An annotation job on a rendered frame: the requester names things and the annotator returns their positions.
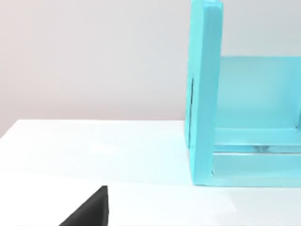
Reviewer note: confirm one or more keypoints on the light blue rack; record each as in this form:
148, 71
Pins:
247, 106

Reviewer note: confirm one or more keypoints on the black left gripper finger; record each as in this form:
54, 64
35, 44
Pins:
94, 210

